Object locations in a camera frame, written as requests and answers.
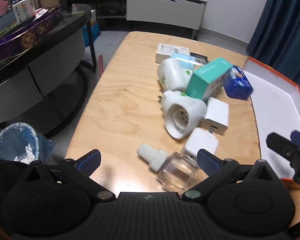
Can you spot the clear bottle with grey cap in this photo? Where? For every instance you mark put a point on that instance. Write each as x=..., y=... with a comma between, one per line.
x=176, y=170

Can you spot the white printed carton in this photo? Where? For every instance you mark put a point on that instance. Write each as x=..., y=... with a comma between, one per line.
x=23, y=8

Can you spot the black power adapter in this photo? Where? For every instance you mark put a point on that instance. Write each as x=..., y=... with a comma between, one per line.
x=201, y=57

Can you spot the blue plastic bag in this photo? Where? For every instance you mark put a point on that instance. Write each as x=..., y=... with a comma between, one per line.
x=91, y=33

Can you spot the dark blue curtain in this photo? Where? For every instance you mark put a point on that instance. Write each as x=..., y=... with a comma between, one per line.
x=282, y=20

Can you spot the orange-edged white box tray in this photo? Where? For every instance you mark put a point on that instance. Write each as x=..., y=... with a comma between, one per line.
x=275, y=105

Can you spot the white and yellow carton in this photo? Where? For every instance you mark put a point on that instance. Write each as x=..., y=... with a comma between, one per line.
x=93, y=15

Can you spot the white cabinet panel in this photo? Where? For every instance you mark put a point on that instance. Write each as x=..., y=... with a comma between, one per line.
x=165, y=15

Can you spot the white charger cube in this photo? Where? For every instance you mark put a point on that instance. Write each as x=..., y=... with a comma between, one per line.
x=201, y=141
x=216, y=115

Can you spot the blue waste bin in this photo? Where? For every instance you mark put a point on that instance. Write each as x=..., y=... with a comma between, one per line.
x=12, y=142

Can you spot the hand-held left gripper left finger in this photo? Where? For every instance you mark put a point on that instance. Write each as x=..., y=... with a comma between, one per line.
x=90, y=161

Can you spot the purple patterned box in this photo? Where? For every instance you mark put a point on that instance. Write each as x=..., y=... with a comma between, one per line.
x=27, y=36

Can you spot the black tablet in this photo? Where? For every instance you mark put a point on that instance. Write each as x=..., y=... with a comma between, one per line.
x=65, y=1

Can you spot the red spiral notebook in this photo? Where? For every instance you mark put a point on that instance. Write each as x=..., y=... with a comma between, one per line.
x=100, y=65

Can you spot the black round desk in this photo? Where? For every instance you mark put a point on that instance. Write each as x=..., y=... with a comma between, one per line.
x=40, y=65

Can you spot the blue tissue pack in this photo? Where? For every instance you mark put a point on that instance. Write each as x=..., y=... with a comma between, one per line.
x=238, y=85

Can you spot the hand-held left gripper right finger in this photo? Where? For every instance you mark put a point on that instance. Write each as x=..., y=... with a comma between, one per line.
x=208, y=163

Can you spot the white adapter box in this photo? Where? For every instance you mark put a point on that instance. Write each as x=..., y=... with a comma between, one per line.
x=166, y=50

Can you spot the white plug-in repellent heater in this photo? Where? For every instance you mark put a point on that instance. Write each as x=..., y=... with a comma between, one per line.
x=168, y=73
x=182, y=115

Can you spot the teal cardboard box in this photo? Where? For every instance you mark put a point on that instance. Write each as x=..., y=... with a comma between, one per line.
x=210, y=77

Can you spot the light blue lidded jar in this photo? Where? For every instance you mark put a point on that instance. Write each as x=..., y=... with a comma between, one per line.
x=182, y=58

